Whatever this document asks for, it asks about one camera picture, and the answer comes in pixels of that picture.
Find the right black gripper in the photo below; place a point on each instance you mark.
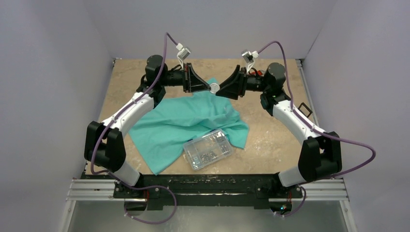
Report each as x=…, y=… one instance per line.
x=241, y=83

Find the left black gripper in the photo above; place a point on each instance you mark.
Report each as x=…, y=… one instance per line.
x=191, y=82

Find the teal t-shirt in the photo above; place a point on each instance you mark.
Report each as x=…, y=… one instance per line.
x=160, y=134

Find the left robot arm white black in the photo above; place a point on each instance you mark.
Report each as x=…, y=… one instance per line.
x=104, y=145

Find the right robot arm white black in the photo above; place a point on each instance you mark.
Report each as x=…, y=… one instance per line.
x=320, y=154

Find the clear plastic screw box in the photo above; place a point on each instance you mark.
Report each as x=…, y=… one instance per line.
x=207, y=149

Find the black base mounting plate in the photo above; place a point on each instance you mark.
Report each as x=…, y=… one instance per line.
x=260, y=191

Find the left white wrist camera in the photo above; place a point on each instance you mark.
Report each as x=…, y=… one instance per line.
x=183, y=53

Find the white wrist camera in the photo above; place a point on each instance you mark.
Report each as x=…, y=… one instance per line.
x=249, y=58
x=183, y=53

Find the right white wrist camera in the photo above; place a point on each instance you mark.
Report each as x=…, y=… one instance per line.
x=249, y=58

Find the small black wire stand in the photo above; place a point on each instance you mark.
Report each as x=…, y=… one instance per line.
x=305, y=110

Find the aluminium frame rail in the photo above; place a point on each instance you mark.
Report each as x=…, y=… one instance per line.
x=103, y=190

